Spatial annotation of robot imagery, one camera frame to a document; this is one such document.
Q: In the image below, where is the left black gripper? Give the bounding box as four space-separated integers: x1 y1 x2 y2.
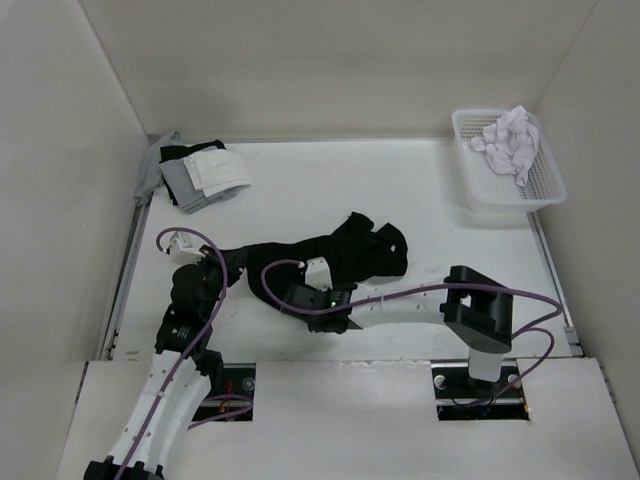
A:
192 245 248 318

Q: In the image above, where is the black tank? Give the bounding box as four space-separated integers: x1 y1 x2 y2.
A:
160 140 226 164
245 212 408 307

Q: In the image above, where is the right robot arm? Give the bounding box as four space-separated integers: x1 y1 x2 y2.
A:
284 266 513 396

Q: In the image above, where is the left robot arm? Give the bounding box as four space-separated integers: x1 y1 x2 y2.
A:
84 246 247 479

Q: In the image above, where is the folded grey tank top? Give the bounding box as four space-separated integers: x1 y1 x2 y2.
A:
160 160 237 214

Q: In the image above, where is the folded white tank top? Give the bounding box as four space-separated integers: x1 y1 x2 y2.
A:
183 149 253 197

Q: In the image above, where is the folded black tank top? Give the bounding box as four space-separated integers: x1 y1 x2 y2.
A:
160 140 226 164

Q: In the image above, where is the white crumpled tank top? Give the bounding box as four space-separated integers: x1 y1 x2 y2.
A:
470 105 540 187

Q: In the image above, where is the grey cloth at corner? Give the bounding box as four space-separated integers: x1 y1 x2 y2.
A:
134 131 182 207

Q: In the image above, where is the white plastic basket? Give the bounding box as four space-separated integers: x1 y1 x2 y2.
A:
451 109 567 215

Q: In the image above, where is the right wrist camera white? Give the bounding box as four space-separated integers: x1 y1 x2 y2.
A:
301 257 333 292

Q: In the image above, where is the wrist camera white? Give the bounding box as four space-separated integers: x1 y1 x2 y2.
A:
166 231 205 265
301 257 333 292

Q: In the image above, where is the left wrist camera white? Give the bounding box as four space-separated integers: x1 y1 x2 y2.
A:
166 231 205 265

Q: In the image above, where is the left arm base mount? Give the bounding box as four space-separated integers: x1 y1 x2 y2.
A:
191 363 257 423

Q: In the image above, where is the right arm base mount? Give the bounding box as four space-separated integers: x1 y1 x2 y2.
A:
431 361 529 421

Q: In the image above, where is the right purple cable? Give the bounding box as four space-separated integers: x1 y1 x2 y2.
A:
260 258 562 409

